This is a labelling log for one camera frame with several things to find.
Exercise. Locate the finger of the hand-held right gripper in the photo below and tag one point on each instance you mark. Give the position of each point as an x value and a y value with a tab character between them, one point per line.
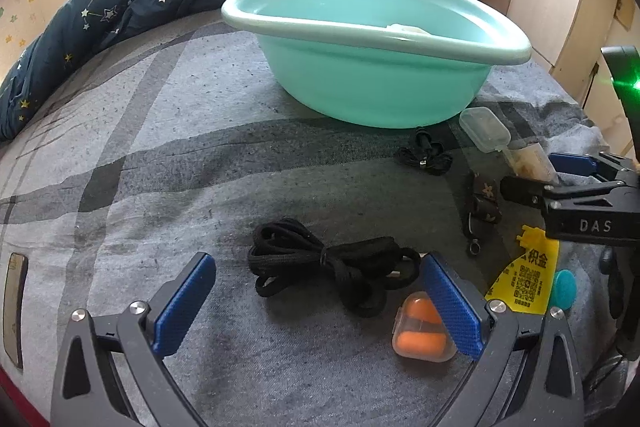
525	192
575	164

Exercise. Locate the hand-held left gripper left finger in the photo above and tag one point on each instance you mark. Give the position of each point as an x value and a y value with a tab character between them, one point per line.
182	307

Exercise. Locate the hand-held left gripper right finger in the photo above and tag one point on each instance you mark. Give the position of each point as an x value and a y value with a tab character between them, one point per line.
452	307

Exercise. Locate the cream tube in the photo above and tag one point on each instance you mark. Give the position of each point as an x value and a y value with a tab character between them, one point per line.
525	159

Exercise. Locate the orange earplugs clear case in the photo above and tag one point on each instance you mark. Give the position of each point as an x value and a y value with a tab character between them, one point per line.
415	332

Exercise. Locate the small teal round disc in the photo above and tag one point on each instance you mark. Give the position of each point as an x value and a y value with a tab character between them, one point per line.
564	289

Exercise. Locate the yellow printed tag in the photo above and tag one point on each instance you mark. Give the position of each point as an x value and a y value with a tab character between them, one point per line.
525	277

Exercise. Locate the teal plastic basin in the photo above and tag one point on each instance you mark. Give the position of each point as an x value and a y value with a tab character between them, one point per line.
360	82

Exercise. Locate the small clear plastic box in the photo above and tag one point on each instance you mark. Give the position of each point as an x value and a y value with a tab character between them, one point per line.
482	127

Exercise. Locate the dark-framed flat object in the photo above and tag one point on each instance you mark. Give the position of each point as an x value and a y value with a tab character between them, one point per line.
14	307

